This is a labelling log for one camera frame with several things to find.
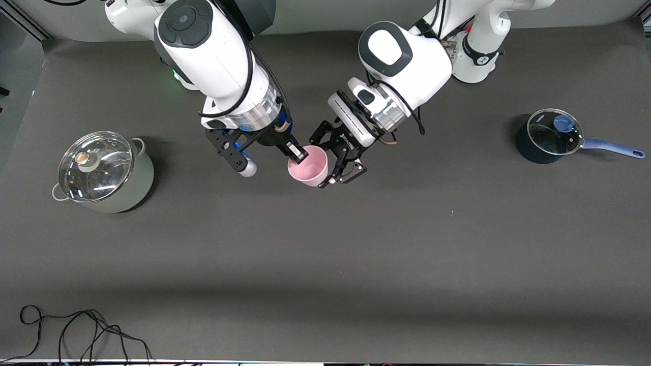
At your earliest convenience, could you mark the pink plastic cup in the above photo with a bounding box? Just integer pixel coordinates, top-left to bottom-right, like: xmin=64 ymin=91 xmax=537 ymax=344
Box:
xmin=287 ymin=145 xmax=330 ymax=188

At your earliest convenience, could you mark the dark grey table mat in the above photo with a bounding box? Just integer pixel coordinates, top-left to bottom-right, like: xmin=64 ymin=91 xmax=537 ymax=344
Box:
xmin=0 ymin=18 xmax=651 ymax=362

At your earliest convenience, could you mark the grey-green cooking pot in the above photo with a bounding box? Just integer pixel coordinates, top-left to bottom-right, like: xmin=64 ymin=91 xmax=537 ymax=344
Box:
xmin=51 ymin=136 xmax=155 ymax=214

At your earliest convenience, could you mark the glass pot lid copper knob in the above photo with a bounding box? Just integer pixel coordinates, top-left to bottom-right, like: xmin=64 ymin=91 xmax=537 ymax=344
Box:
xmin=57 ymin=131 xmax=134 ymax=203

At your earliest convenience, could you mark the dark blue saucepan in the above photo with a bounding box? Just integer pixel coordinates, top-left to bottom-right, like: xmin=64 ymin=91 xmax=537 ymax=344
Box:
xmin=515 ymin=109 xmax=646 ymax=164

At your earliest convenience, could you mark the glass saucepan lid blue knob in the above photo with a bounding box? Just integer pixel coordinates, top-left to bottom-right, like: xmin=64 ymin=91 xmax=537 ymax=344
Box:
xmin=527 ymin=108 xmax=584 ymax=156

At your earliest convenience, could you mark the black right arm wrist cable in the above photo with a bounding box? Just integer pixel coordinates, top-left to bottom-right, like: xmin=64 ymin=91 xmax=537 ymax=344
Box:
xmin=198 ymin=28 xmax=256 ymax=120

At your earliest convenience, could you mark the black arm wrist cable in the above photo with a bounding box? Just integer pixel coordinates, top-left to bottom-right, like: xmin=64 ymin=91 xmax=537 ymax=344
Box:
xmin=198 ymin=28 xmax=256 ymax=120
xmin=365 ymin=71 xmax=426 ymax=136

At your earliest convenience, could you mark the black left arm wrist cable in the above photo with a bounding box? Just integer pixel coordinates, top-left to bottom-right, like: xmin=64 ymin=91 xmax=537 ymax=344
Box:
xmin=365 ymin=71 xmax=426 ymax=136

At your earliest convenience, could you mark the thin black loose cable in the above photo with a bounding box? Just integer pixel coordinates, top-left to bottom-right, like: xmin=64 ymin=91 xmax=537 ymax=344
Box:
xmin=0 ymin=305 xmax=153 ymax=364

